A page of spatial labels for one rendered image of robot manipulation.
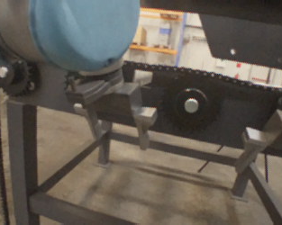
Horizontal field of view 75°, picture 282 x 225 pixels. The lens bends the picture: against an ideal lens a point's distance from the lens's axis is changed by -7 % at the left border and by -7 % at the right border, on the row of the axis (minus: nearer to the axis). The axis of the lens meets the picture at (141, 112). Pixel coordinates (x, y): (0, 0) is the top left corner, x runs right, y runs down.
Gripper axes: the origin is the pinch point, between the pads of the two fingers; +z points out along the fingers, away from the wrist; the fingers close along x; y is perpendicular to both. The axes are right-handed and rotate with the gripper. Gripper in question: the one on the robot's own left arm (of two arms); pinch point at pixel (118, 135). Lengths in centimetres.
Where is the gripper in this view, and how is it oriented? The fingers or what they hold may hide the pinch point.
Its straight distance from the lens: 48.1
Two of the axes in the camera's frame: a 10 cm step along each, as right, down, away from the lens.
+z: 1.3, 8.3, 5.4
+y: 4.0, -5.5, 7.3
